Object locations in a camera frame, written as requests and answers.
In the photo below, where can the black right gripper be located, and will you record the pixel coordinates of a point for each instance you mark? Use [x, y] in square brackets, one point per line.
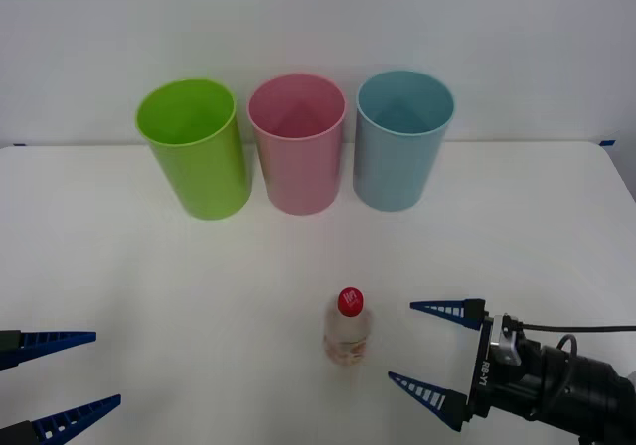
[502, 385]

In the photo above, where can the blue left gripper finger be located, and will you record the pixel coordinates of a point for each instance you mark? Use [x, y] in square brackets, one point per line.
[64, 420]
[45, 343]

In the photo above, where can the clear bottle with red cap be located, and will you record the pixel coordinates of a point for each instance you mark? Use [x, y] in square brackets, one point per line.
[348, 333]

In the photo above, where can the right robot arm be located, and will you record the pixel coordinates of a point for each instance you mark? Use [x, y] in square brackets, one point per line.
[586, 390]

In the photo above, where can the pale blue plastic bin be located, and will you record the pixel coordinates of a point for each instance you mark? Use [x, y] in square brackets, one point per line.
[392, 172]

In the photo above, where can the green plastic bin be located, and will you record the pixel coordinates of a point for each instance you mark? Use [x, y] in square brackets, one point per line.
[208, 177]

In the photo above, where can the pink plastic bin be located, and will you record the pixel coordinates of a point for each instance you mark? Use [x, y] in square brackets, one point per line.
[303, 177]

